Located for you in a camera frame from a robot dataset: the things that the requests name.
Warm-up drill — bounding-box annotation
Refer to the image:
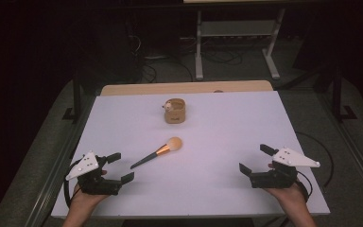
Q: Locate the person's right hand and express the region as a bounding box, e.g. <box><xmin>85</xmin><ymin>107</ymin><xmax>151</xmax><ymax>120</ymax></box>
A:
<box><xmin>264</xmin><ymin>162</ymin><xmax>310</xmax><ymax>210</ymax></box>

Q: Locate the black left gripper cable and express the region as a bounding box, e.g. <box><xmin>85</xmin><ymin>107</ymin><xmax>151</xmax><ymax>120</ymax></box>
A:
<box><xmin>62</xmin><ymin>158</ymin><xmax>83</xmax><ymax>210</ymax></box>

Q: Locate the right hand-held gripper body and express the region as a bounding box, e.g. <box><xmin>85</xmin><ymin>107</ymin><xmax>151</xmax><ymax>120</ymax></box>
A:
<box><xmin>250</xmin><ymin>147</ymin><xmax>321</xmax><ymax>190</ymax></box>

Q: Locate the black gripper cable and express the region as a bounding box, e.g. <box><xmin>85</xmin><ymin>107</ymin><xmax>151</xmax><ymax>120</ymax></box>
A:
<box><xmin>62</xmin><ymin>158</ymin><xmax>83</xmax><ymax>210</ymax></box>
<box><xmin>295</xmin><ymin>169</ymin><xmax>314</xmax><ymax>203</ymax></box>

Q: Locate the round wooden brush holder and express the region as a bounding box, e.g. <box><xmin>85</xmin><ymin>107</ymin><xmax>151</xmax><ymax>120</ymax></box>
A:
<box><xmin>162</xmin><ymin>97</ymin><xmax>187</xmax><ymax>125</ymax></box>

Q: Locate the white metal stand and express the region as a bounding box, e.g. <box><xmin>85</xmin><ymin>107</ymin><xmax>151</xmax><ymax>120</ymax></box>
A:
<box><xmin>195</xmin><ymin>9</ymin><xmax>286</xmax><ymax>81</ymax></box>

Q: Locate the wooden table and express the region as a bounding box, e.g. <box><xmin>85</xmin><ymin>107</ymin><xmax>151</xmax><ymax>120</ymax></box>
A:
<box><xmin>100</xmin><ymin>79</ymin><xmax>274</xmax><ymax>96</ymax></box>

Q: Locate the black metal stand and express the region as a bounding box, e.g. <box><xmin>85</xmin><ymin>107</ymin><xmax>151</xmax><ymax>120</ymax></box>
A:
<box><xmin>61</xmin><ymin>71</ymin><xmax>83</xmax><ymax>123</ymax></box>
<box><xmin>331</xmin><ymin>66</ymin><xmax>358</xmax><ymax>123</ymax></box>

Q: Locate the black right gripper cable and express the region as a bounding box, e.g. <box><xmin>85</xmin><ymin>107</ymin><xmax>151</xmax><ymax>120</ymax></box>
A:
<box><xmin>295</xmin><ymin>169</ymin><xmax>314</xmax><ymax>203</ymax></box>

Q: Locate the white board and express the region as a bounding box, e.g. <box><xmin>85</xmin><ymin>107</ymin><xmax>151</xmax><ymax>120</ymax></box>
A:
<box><xmin>50</xmin><ymin>91</ymin><xmax>331</xmax><ymax>219</ymax></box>

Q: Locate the metal frame rail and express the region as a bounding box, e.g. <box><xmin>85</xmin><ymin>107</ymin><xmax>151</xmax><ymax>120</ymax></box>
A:
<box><xmin>316</xmin><ymin>94</ymin><xmax>363</xmax><ymax>202</ymax></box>
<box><xmin>25</xmin><ymin>94</ymin><xmax>96</xmax><ymax>227</ymax></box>

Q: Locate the black background cable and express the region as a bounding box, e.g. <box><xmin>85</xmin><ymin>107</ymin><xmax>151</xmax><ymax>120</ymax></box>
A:
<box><xmin>141</xmin><ymin>59</ymin><xmax>195</xmax><ymax>84</ymax></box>

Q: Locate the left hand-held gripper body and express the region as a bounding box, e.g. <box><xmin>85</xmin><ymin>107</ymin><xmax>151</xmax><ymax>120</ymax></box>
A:
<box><xmin>65</xmin><ymin>150</ymin><xmax>123</xmax><ymax>196</ymax></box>

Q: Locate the makeup brush with black handle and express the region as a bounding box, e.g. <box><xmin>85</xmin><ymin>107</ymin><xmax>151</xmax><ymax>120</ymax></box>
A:
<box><xmin>130</xmin><ymin>136</ymin><xmax>183</xmax><ymax>170</ymax></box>

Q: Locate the black floor cable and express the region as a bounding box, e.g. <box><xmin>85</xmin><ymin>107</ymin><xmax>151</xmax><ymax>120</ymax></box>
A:
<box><xmin>295</xmin><ymin>131</ymin><xmax>335</xmax><ymax>189</ymax></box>

